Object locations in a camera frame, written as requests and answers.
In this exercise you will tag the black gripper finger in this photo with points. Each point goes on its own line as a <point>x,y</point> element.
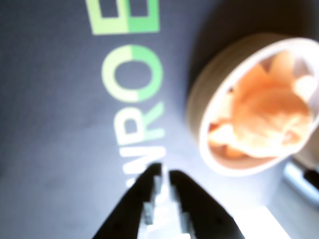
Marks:
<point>132,201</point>
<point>199,209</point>

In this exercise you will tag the round wooden box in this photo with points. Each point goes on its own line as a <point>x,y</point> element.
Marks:
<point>202,99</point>

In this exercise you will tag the orange cloth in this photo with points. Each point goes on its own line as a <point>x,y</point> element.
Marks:
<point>264,112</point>

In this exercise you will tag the grey mat with green letters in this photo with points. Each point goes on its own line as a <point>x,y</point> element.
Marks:
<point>49,112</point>

